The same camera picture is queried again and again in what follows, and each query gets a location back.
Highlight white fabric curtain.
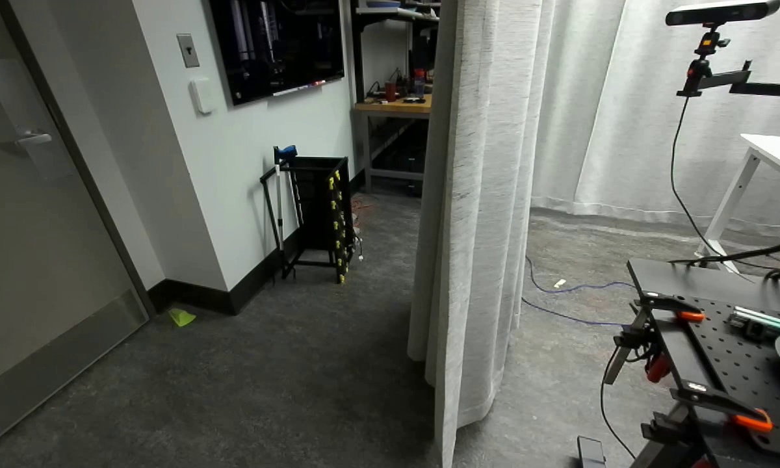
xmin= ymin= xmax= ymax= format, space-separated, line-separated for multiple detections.
xmin=409 ymin=0 xmax=558 ymax=468

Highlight white background curtain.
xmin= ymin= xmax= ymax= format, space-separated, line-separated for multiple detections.
xmin=534 ymin=0 xmax=780 ymax=230

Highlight black yellow folded cart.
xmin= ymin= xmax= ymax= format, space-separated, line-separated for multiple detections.
xmin=260 ymin=146 xmax=356 ymax=283

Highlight wooden workbench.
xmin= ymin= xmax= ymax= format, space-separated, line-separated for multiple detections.
xmin=351 ymin=94 xmax=431 ymax=188

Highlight green paper scrap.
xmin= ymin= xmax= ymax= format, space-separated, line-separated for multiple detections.
xmin=164 ymin=308 xmax=197 ymax=329

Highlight orange black clamp upper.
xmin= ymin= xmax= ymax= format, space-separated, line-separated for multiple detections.
xmin=604 ymin=296 xmax=706 ymax=385

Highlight orange black clamp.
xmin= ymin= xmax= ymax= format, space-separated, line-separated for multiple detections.
xmin=637 ymin=383 xmax=779 ymax=450
xmin=604 ymin=296 xmax=706 ymax=385

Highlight grey door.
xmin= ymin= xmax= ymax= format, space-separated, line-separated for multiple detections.
xmin=0 ymin=0 xmax=147 ymax=439

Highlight orange black clamp lower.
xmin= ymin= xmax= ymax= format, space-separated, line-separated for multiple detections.
xmin=637 ymin=383 xmax=779 ymax=450

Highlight white table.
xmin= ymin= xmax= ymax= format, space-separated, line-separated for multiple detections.
xmin=698 ymin=133 xmax=780 ymax=257

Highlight blue floor cable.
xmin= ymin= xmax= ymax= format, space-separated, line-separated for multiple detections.
xmin=522 ymin=257 xmax=637 ymax=330

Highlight wall mounted black screen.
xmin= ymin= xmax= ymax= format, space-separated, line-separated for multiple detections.
xmin=207 ymin=0 xmax=344 ymax=108

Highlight white wall thermostat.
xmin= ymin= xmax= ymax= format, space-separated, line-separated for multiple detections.
xmin=187 ymin=81 xmax=214 ymax=117

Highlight grey wall switch plate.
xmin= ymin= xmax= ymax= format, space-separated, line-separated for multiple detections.
xmin=177 ymin=34 xmax=201 ymax=69

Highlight black hanging cable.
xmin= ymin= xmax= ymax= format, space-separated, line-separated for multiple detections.
xmin=667 ymin=94 xmax=780 ymax=268

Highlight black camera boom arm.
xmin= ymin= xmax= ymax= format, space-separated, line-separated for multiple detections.
xmin=680 ymin=27 xmax=780 ymax=97

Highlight silver door handle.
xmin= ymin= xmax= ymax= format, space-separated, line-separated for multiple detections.
xmin=0 ymin=131 xmax=54 ymax=157

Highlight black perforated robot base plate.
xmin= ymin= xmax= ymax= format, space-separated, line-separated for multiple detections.
xmin=626 ymin=260 xmax=780 ymax=468

